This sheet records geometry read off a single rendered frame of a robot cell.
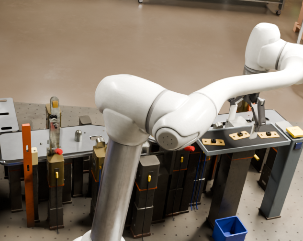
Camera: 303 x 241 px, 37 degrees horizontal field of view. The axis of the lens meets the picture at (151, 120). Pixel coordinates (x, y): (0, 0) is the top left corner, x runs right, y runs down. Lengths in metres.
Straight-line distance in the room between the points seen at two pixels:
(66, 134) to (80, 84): 2.59
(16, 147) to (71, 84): 2.67
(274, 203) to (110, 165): 1.01
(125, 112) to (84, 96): 3.14
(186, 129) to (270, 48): 0.57
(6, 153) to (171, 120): 0.92
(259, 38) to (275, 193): 0.77
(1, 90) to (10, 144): 2.54
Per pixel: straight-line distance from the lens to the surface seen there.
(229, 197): 1.93
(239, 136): 1.80
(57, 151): 1.63
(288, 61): 1.54
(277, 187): 2.06
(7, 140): 1.96
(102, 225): 1.42
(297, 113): 4.67
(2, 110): 2.16
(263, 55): 1.60
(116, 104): 1.20
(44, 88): 4.45
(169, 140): 1.12
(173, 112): 1.14
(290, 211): 2.26
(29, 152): 1.74
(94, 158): 1.77
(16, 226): 2.00
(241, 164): 1.84
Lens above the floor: 2.10
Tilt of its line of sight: 31 degrees down
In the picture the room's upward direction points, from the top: 7 degrees clockwise
